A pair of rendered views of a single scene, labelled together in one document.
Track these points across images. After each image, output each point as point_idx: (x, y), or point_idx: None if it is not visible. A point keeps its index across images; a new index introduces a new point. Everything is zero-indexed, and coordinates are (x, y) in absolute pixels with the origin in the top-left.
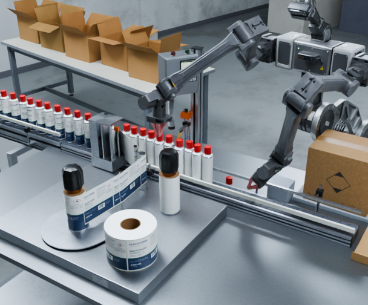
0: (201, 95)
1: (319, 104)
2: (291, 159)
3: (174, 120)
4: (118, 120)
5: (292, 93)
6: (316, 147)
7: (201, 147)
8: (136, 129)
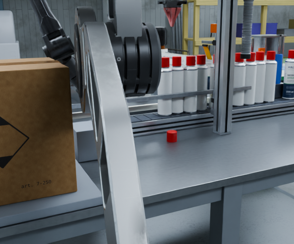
0: (223, 0)
1: (113, 20)
2: (42, 47)
3: (243, 46)
4: (255, 36)
5: None
6: (37, 58)
7: (220, 91)
8: (256, 53)
